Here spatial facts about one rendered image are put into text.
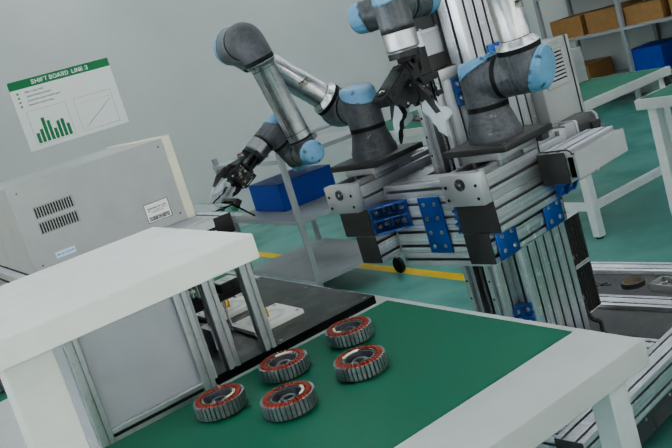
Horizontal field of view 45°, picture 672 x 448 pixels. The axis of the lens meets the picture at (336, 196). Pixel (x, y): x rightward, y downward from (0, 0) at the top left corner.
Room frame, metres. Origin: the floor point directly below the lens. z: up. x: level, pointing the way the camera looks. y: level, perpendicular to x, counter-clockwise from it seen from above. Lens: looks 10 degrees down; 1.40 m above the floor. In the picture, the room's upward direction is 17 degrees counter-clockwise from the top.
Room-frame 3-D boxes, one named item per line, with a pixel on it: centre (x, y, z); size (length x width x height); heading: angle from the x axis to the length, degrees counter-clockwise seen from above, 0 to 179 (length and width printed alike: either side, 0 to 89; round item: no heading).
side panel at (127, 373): (1.70, 0.51, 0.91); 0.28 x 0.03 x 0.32; 121
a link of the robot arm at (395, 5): (1.79, -0.23, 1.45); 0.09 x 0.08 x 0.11; 137
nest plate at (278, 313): (2.08, 0.27, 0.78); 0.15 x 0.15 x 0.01; 31
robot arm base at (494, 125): (2.24, -0.47, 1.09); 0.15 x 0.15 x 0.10
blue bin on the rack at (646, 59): (8.02, -3.46, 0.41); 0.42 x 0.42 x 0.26; 29
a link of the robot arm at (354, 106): (2.63, -0.16, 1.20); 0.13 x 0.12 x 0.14; 23
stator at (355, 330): (1.81, 0.06, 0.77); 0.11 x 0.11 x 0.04
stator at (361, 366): (1.61, 0.05, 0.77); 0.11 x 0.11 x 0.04
